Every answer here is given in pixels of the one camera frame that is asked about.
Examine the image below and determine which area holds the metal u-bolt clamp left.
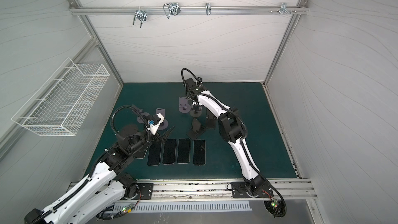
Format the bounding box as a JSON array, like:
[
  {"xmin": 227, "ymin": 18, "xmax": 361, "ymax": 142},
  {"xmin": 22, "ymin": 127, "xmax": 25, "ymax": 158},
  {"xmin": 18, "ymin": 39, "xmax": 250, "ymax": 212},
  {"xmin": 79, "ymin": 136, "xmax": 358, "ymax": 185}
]
[{"xmin": 133, "ymin": 9, "xmax": 147, "ymax": 28}]

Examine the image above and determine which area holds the white wire basket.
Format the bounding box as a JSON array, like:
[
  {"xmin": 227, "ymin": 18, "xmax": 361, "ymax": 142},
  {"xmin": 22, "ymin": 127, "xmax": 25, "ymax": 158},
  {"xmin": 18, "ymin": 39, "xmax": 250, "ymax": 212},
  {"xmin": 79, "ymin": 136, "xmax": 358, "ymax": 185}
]
[{"xmin": 11, "ymin": 58, "xmax": 110, "ymax": 136}]

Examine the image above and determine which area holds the metal u-bolt clamp middle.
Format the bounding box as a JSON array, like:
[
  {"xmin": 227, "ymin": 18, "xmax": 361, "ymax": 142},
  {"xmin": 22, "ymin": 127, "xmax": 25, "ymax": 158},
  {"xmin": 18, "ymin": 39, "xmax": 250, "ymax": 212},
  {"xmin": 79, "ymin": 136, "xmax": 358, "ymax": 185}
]
[{"xmin": 163, "ymin": 2, "xmax": 181, "ymax": 19}]

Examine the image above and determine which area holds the black folding phone stand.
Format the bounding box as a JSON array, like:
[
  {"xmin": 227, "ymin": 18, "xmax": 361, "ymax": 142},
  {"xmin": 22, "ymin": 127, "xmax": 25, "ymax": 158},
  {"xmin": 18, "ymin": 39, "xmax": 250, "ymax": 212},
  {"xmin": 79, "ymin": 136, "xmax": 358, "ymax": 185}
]
[{"xmin": 187, "ymin": 118, "xmax": 206, "ymax": 141}]

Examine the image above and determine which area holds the white slotted cable duct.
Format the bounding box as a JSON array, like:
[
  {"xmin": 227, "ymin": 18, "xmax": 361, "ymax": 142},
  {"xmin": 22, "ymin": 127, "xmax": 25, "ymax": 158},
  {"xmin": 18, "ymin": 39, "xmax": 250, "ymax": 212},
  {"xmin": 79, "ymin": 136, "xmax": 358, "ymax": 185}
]
[{"xmin": 130, "ymin": 201, "xmax": 252, "ymax": 213}]

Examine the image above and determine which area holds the metal bolt bracket right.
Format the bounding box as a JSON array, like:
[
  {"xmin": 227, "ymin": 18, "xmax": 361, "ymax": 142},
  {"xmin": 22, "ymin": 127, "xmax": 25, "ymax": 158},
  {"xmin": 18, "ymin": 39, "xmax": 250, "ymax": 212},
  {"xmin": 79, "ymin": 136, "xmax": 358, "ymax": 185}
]
[{"xmin": 269, "ymin": 3, "xmax": 296, "ymax": 15}]

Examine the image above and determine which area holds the silver phone black screen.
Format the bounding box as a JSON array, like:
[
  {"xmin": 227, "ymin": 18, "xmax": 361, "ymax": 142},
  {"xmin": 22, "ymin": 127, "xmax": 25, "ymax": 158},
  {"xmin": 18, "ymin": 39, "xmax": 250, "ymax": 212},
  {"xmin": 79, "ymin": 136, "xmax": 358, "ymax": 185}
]
[{"xmin": 147, "ymin": 143, "xmax": 162, "ymax": 167}]

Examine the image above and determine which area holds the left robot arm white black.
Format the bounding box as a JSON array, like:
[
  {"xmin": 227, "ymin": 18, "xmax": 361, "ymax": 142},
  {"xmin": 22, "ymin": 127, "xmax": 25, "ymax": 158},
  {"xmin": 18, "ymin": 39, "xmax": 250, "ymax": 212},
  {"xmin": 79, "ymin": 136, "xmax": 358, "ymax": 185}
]
[{"xmin": 24, "ymin": 121, "xmax": 173, "ymax": 224}]

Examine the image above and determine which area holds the black fan under rail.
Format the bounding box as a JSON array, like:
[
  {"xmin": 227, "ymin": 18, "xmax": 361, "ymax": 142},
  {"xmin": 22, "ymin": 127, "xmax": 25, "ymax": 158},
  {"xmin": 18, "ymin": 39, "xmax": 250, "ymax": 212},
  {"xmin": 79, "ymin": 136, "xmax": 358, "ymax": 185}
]
[{"xmin": 264, "ymin": 199, "xmax": 287, "ymax": 218}]

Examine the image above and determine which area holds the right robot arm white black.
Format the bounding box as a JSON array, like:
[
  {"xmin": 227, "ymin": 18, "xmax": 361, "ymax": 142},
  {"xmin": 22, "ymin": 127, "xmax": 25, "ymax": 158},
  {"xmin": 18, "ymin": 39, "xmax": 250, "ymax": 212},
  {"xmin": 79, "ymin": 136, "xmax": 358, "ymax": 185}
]
[{"xmin": 183, "ymin": 78, "xmax": 274, "ymax": 198}]

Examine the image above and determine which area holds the black corrugated right cable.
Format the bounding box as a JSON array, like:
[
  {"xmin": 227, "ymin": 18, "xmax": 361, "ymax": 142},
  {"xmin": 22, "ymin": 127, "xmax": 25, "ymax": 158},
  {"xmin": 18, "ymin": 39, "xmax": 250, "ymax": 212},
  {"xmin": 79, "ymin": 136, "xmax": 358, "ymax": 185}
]
[{"xmin": 181, "ymin": 67, "xmax": 287, "ymax": 217}]

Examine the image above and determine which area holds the black corrugated left cable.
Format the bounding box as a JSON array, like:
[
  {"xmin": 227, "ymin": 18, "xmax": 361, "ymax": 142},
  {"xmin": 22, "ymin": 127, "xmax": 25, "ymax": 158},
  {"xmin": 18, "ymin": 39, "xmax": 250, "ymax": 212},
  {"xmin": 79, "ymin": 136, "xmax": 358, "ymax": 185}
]
[{"xmin": 30, "ymin": 105, "xmax": 150, "ymax": 224}]

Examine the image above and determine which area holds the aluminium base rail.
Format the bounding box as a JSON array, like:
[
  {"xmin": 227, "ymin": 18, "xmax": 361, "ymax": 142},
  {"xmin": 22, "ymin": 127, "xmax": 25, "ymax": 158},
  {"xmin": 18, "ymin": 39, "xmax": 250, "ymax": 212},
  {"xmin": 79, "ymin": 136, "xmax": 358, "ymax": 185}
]
[{"xmin": 138, "ymin": 178, "xmax": 318, "ymax": 202}]

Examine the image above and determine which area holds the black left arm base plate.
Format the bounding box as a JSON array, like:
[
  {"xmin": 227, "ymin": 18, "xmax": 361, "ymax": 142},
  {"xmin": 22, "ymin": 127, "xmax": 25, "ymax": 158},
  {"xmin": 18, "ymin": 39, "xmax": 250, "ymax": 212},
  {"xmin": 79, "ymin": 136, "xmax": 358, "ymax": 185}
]
[{"xmin": 137, "ymin": 183, "xmax": 154, "ymax": 200}]

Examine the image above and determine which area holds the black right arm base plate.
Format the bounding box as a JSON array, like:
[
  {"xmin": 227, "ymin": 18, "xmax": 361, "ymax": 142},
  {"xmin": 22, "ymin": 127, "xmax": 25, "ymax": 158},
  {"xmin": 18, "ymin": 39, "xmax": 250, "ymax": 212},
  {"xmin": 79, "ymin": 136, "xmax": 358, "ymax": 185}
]
[{"xmin": 227, "ymin": 181, "xmax": 275, "ymax": 199}]

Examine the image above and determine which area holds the aluminium top cross bar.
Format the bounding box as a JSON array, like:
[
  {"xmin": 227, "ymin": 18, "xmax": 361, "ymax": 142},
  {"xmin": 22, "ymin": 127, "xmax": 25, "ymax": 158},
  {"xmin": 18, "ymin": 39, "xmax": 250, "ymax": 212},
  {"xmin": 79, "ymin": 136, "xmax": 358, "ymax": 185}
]
[{"xmin": 69, "ymin": 5, "xmax": 309, "ymax": 16}]

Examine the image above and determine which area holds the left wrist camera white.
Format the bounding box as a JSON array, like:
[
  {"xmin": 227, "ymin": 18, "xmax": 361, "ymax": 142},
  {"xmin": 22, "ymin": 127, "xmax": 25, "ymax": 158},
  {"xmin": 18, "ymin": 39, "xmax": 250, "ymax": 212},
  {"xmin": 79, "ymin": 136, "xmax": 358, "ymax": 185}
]
[{"xmin": 146, "ymin": 113, "xmax": 165, "ymax": 134}]

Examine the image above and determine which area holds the purple phone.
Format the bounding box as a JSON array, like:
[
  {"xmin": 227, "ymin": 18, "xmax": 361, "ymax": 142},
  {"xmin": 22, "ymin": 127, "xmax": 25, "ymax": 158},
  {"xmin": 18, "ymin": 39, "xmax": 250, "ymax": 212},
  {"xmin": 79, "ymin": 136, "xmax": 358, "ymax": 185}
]
[{"xmin": 162, "ymin": 139, "xmax": 177, "ymax": 165}]

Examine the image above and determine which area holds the small metal bracket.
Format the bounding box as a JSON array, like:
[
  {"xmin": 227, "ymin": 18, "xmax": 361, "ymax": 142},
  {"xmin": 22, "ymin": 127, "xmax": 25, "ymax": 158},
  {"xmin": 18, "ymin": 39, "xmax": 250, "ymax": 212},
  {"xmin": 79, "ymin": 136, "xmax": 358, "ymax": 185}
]
[{"xmin": 205, "ymin": 3, "xmax": 211, "ymax": 16}]

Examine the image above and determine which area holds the teal phone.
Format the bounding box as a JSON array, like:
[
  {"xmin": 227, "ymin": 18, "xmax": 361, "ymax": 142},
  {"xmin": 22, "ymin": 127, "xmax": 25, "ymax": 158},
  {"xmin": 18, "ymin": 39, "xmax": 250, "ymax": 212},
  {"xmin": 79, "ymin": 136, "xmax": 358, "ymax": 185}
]
[{"xmin": 193, "ymin": 140, "xmax": 206, "ymax": 166}]

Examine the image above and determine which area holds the round grey stand back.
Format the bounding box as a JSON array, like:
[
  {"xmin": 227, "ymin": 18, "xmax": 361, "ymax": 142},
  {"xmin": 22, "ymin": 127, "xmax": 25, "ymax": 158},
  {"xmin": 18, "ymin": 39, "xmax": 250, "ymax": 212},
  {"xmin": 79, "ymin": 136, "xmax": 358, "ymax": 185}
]
[{"xmin": 189, "ymin": 107, "xmax": 202, "ymax": 118}]

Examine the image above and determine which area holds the black corrugated cable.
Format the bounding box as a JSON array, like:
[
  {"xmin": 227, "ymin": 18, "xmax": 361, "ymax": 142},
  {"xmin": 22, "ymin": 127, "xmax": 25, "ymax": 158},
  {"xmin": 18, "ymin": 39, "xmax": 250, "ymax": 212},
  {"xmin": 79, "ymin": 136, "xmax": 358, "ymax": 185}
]
[
  {"xmin": 30, "ymin": 105, "xmax": 150, "ymax": 224},
  {"xmin": 181, "ymin": 67, "xmax": 287, "ymax": 217}
]

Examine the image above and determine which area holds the metal u-bolt clamp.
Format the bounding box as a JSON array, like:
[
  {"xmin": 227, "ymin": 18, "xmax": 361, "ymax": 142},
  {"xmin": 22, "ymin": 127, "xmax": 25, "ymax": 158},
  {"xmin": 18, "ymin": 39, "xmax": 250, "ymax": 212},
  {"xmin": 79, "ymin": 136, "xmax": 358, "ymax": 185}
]
[
  {"xmin": 133, "ymin": 9, "xmax": 147, "ymax": 28},
  {"xmin": 163, "ymin": 2, "xmax": 181, "ymax": 19}
]

